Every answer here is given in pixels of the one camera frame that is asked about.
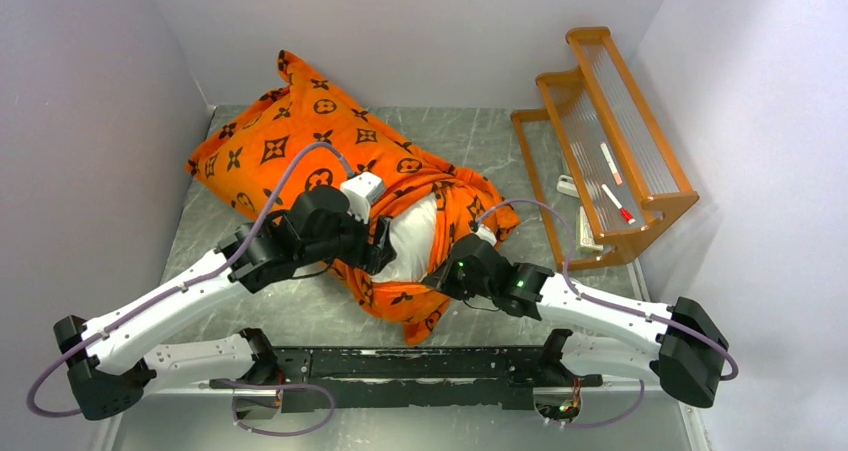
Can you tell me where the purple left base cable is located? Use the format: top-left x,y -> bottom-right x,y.
218,380 -> 337,438

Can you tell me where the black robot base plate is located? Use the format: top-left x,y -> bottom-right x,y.
240,345 -> 602,413

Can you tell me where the small white box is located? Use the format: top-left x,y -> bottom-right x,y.
556,175 -> 579,198

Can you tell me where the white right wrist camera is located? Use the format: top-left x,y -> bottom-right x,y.
474,224 -> 498,246

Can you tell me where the white pillow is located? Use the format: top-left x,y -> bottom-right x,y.
371,193 -> 437,283

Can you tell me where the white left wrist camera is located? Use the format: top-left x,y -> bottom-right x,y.
339,172 -> 386,223

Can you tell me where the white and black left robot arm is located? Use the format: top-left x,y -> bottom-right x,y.
54,173 -> 395,421

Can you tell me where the red capped white marker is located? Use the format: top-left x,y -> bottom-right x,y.
601,183 -> 636,225

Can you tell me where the orange patterned pillowcase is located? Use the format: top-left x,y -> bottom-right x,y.
184,50 -> 520,345

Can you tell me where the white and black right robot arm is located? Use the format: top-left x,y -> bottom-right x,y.
423,235 -> 738,408

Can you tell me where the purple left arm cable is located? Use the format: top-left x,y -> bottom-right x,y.
26,141 -> 359,419

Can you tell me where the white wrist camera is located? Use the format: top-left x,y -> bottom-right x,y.
339,172 -> 386,223
474,224 -> 498,246

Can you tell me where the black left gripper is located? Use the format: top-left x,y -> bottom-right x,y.
299,201 -> 397,275

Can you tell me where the orange wooden shelf rack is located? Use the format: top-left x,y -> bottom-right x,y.
511,27 -> 699,271

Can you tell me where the white pink test strip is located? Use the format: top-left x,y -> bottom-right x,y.
600,142 -> 623,186

